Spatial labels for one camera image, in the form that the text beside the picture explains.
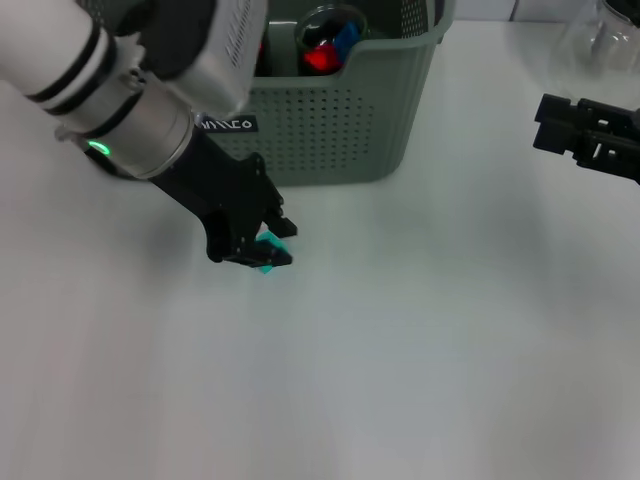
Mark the black carafe lid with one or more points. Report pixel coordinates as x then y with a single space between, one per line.
625 10

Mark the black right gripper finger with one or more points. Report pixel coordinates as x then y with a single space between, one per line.
575 145
575 112

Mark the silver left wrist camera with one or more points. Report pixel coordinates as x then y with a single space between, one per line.
210 45

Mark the blue square toy brick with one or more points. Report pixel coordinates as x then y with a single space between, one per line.
347 36

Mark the teal toy brick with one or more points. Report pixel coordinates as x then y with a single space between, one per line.
271 240

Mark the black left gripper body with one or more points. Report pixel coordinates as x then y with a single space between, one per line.
220 195

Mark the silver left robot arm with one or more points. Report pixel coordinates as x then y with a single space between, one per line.
75 85

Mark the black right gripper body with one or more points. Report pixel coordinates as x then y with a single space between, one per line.
632 145

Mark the small red toy block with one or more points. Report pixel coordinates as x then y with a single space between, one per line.
320 59

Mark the grey-green perforated storage bin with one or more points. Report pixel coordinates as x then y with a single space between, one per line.
325 125

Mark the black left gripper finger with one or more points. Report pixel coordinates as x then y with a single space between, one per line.
282 222
260 257

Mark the clear glass carafe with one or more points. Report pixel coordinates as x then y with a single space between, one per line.
585 45

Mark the glass teacup black base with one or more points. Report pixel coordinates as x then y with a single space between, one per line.
360 20

